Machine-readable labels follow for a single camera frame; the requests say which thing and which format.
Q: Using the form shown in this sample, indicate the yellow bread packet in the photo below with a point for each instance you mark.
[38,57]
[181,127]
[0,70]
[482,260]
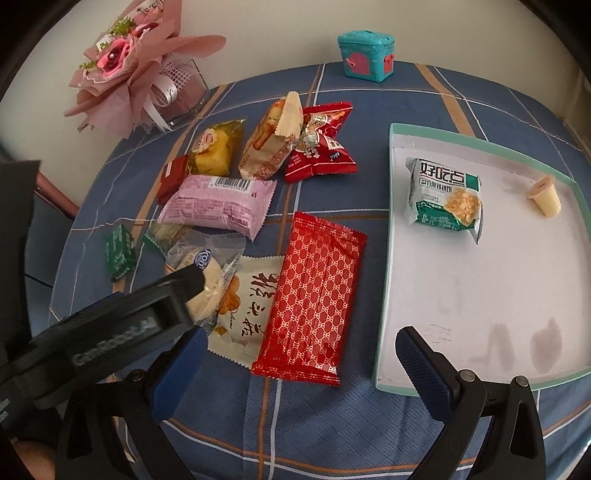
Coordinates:
[214,147]

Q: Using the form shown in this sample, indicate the blue checked tablecloth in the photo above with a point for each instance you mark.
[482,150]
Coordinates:
[323,415]

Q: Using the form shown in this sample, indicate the small jelly cup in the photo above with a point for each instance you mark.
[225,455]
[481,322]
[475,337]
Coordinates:
[547,198]

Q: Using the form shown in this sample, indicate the cream packet with orange print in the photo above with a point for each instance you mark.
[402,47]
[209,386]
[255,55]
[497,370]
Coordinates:
[244,314]

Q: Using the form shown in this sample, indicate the green-edged clear pastry packet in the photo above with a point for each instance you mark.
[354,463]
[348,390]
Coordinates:
[161,235]

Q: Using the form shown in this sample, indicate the pink snack packet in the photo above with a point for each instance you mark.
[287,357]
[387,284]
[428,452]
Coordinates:
[212,203]

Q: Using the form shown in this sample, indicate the small dark green box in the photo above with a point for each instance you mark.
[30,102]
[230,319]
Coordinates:
[119,254]

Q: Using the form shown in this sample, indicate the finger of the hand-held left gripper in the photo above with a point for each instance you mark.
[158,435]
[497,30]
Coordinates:
[178,288]

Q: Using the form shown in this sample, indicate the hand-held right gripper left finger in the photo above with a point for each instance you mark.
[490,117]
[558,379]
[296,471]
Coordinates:
[184,364]

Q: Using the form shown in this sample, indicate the person's left forearm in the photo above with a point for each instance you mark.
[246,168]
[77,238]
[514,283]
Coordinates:
[32,461]

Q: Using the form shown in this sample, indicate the plain red snack packet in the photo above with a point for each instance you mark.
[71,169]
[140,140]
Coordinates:
[171,177]

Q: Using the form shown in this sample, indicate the clear glass vase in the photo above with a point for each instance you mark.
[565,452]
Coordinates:
[184,99]

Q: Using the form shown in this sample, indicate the pink wooden chair frame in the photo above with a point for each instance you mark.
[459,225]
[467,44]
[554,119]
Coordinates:
[55,196]

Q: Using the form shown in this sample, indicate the white tray with mint rim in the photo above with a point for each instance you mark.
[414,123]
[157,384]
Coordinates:
[461,300]

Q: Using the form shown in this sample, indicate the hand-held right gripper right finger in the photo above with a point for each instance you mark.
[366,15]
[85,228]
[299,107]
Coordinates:
[418,364]

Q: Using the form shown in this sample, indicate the teal toy box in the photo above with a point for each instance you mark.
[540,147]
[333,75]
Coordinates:
[369,60]

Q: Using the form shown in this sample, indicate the red rice cracker packet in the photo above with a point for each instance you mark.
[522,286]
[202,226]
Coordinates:
[323,147]

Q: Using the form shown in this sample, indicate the red patterned snack packet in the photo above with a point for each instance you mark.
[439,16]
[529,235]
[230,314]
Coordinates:
[314,295]

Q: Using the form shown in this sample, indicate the clear packet with round cake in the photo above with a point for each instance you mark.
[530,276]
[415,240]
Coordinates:
[217,272]

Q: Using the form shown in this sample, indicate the orange roll cake packet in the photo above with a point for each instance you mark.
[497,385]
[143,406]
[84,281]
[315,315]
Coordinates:
[268,143]

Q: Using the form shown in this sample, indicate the green and white snack packet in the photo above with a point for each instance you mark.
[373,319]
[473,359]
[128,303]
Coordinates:
[443,203]

